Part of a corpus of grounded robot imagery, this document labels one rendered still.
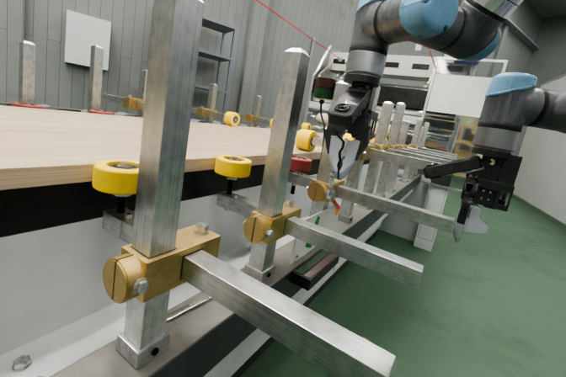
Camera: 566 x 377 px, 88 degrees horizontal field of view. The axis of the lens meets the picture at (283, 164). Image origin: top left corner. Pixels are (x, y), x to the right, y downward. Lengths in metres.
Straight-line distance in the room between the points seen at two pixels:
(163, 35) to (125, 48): 4.82
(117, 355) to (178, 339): 0.07
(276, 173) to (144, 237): 0.26
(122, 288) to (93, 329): 0.27
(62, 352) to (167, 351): 0.19
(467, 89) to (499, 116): 2.30
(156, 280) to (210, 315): 0.16
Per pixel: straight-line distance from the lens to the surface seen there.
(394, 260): 0.53
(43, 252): 0.57
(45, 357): 0.61
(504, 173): 0.74
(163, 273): 0.39
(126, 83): 5.13
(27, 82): 1.42
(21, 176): 0.50
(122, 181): 0.47
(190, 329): 0.50
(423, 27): 0.53
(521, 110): 0.73
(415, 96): 3.07
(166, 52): 0.33
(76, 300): 0.64
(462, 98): 3.00
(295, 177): 0.84
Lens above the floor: 1.02
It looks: 10 degrees down
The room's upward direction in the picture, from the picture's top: 10 degrees clockwise
